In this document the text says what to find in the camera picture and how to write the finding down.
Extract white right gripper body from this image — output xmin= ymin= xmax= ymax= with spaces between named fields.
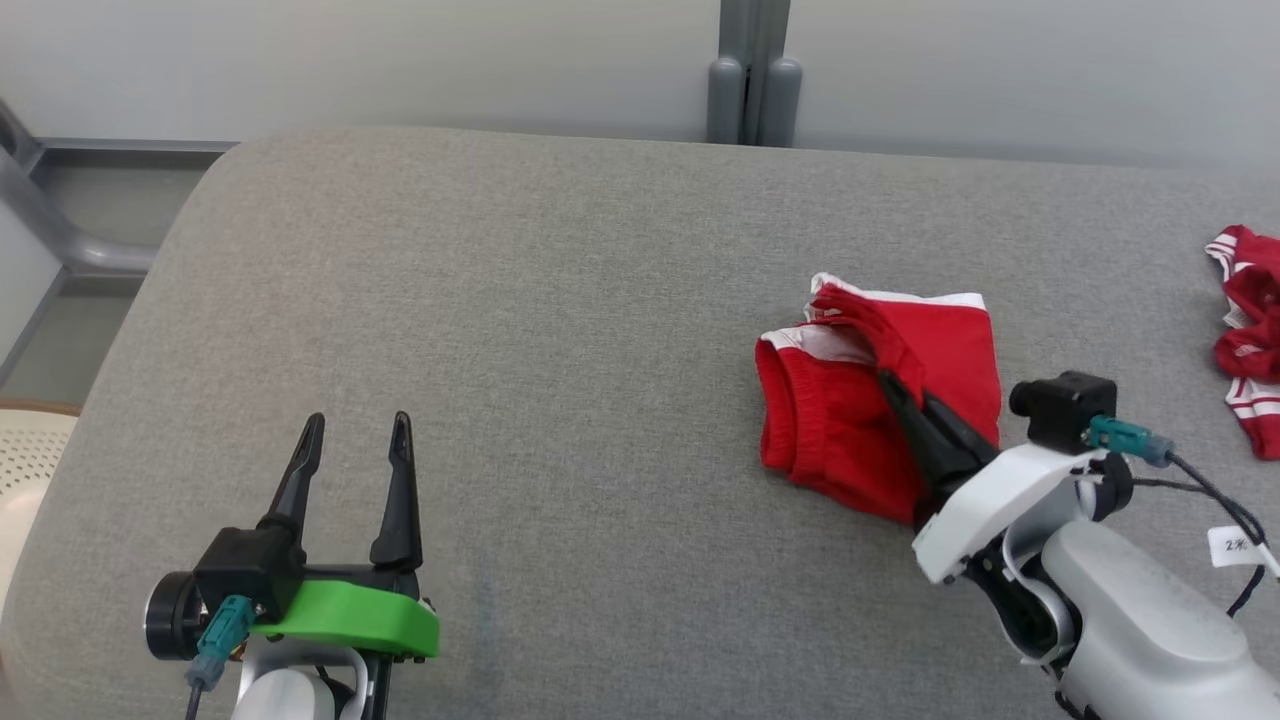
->
xmin=912 ymin=445 xmax=1106 ymax=586

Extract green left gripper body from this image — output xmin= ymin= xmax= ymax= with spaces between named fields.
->
xmin=145 ymin=565 xmax=441 ymax=661

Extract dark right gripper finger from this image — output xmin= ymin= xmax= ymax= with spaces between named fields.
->
xmin=878 ymin=370 xmax=967 ymax=527
xmin=921 ymin=391 xmax=1002 ymax=467

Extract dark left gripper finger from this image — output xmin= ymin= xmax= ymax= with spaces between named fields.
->
xmin=258 ymin=413 xmax=327 ymax=547
xmin=370 ymin=411 xmax=425 ymax=574

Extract red white-striped shorts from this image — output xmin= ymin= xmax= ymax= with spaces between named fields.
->
xmin=754 ymin=272 xmax=1004 ymax=527

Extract red white basketball jersey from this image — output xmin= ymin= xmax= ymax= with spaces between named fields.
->
xmin=1204 ymin=224 xmax=1280 ymax=462

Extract beige perforated laundry basket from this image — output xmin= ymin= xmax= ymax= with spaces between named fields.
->
xmin=0 ymin=402 xmax=82 ymax=603

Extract left arm teal-plug black cable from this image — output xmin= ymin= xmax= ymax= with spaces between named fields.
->
xmin=184 ymin=594 xmax=257 ymax=720

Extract arm teal-plug black cable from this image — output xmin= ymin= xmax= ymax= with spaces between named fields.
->
xmin=1084 ymin=414 xmax=1280 ymax=623
xmin=184 ymin=594 xmax=257 ymax=720

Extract right arm teal-plug black cable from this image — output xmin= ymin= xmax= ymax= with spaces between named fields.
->
xmin=1084 ymin=414 xmax=1280 ymax=623

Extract small white printed cable tag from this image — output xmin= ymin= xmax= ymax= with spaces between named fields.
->
xmin=1207 ymin=524 xmax=1267 ymax=570

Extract grey metal pipe frame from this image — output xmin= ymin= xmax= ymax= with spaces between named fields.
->
xmin=0 ymin=98 xmax=160 ymax=387

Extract grey partition base rail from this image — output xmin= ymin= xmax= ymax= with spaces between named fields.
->
xmin=30 ymin=138 xmax=242 ymax=172

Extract grey partition post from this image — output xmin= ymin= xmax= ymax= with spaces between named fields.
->
xmin=706 ymin=0 xmax=805 ymax=149

